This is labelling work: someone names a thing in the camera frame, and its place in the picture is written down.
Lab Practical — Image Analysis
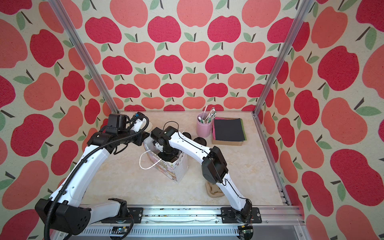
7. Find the stack of white paper cups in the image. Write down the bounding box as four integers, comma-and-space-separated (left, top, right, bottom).
145, 122, 154, 133

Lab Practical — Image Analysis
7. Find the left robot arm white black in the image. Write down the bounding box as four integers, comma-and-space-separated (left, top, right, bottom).
35, 113, 149, 240

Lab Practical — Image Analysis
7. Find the stack of dark napkins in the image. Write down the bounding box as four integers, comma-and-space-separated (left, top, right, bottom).
213, 118, 247, 142

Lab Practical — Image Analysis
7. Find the left aluminium corner post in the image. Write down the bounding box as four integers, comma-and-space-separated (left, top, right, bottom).
48, 0, 120, 114

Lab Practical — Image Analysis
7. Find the right aluminium corner post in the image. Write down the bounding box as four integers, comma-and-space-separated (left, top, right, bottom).
253, 0, 315, 118

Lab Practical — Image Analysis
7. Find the pink cylindrical holder cup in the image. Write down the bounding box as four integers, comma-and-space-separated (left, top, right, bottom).
196, 113, 212, 138

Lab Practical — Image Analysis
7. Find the brown pulp cup carrier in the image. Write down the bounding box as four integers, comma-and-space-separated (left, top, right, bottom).
206, 181, 225, 199

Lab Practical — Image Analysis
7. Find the aluminium corner post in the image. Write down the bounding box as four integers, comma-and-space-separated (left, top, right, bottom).
253, 0, 315, 118
48, 0, 120, 114

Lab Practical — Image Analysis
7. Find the aluminium front rail frame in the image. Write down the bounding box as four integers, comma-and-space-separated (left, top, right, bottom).
71, 206, 311, 240

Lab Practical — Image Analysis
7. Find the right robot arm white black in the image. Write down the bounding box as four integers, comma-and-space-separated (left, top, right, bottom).
151, 126, 253, 224

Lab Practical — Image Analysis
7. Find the cartoon animal paper gift bag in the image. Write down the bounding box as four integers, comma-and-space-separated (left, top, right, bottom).
139, 137, 189, 183

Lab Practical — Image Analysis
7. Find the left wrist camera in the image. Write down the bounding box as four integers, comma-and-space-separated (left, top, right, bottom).
130, 112, 149, 133

